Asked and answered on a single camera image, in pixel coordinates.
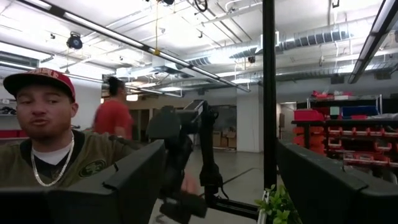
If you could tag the black metal rig frame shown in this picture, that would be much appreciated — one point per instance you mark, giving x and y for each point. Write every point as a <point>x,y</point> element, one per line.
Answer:
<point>269,93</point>

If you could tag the white panel strip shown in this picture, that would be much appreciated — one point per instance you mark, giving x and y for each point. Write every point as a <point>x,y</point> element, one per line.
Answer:
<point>263,213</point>

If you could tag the shelf rack with red bins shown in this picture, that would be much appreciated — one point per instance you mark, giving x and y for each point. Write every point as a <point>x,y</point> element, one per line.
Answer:
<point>357,137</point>

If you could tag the small green potted plant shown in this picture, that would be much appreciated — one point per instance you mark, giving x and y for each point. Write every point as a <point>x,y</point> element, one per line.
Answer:
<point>280,205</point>

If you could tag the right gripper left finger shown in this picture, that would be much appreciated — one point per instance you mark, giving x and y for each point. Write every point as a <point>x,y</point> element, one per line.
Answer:
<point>130,193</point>

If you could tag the person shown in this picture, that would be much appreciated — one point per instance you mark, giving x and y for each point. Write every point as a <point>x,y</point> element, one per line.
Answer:
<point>46,109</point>
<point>113,116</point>

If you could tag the cardboard box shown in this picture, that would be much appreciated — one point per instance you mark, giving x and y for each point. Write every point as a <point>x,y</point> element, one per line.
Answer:
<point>217,140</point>
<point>229,140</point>

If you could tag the person's hand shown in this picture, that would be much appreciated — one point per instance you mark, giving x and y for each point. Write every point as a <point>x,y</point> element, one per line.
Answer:
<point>189,184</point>

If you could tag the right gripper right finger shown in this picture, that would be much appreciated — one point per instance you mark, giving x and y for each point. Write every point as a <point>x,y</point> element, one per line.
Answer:
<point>326,193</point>

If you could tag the silver ventilation duct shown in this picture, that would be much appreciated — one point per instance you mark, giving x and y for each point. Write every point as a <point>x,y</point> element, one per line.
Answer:
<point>311,39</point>

